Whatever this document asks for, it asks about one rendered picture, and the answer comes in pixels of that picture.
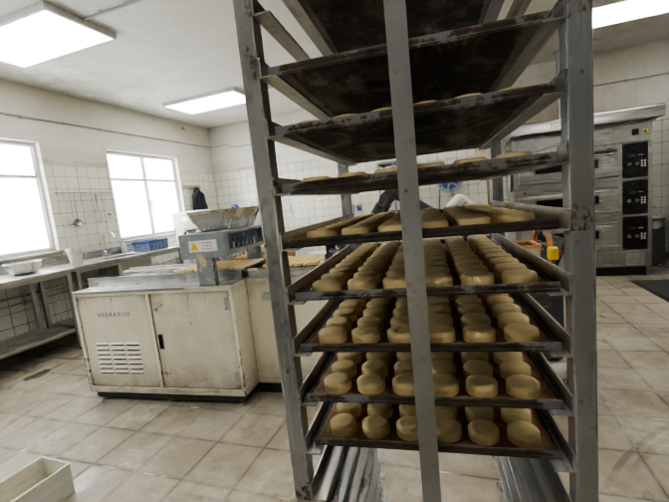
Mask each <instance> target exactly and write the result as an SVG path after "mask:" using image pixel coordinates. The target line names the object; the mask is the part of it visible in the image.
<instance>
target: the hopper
mask: <svg viewBox="0 0 669 502"><path fill-rule="evenodd" d="M258 212H259V206H251V207H239V208H226V209H216V210H207V211H197V212H188V213H186V214H187V215H188V217H189V218H190V219H191V220H192V222H193V223H194V224H195V225H196V226H197V228H198V229H199V230H200V231H201V232H211V231H222V230H227V229H233V228H238V227H244V226H249V225H253V224H254V221H255V219H256V216H257V214H258Z"/></svg>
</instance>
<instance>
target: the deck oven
mask: <svg viewBox="0 0 669 502"><path fill-rule="evenodd" d="M665 115H666V104H665V103H661V104H655V105H648V106H641V107H635V108H628V109H622V110H615V111H608V112H602V113H595V114H594V190H595V268H596V276H626V275H646V266H652V150H653V139H652V137H653V122H654V121H656V119H657V118H660V117H663V116H665ZM560 142H561V126H560V119H555V120H548V121H542V122H535V123H528V124H523V125H521V126H519V127H518V128H517V129H515V130H514V131H512V132H511V133H510V134H508V135H507V136H505V137H504V138H503V139H502V148H504V149H505V153H510V152H518V151H530V152H536V151H539V150H541V149H544V148H546V147H549V146H552V145H554V144H557V143H560ZM508 182H509V176H506V193H507V202H515V203H525V204H533V205H542V206H552V207H561V208H562V168H561V165H557V166H552V167H548V168H543V169H538V170H533V171H528V172H524V173H519V174H514V175H512V192H510V190H509V184H508ZM533 231H534V230H531V231H518V232H508V239H510V240H512V241H521V240H532V234H533Z"/></svg>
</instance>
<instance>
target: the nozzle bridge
mask: <svg viewBox="0 0 669 502"><path fill-rule="evenodd" d="M255 228H256V229H257V230H258V231H257V230H256V229H255ZM250 229H252V230H254V232H255V238H257V237H258V232H259V237H258V238H257V239H255V241H256V242H255V243H253V240H252V244H249V241H248V245H245V242H244V246H241V243H240V247H237V244H235V247H236V248H235V249H233V248H232V239H234V241H235V243H236V238H237V237H238V236H239V242H241V241H240V239H241V236H242V234H243V238H245V236H248V237H249V235H250V232H251V235H252V234H254V232H253V231H252V230H250ZM247 230H249V231H250V232H249V231H247ZM243 231H245V232H246V233H247V235H246V233H245V232H243ZM239 232H241V233H242V234H241V233H239ZM235 233H237V234H238V236H237V235H236V234H235ZM178 241H179V247H180V254H181V260H189V259H196V265H197V271H198V278H199V284H200V287H201V286H217V285H219V279H218V272H217V265H216V258H218V257H228V256H231V254H234V253H237V252H240V251H243V250H247V249H250V248H253V247H256V246H257V251H256V252H255V251H254V250H253V253H251V252H250V250H249V254H247V259H250V260H251V259H260V258H263V257H262V249H261V245H263V244H264V242H263V234H262V226H261V223H260V224H253V225H249V226H244V227H238V228H233V229H227V230H222V231H211V232H196V233H190V234H184V235H178Z"/></svg>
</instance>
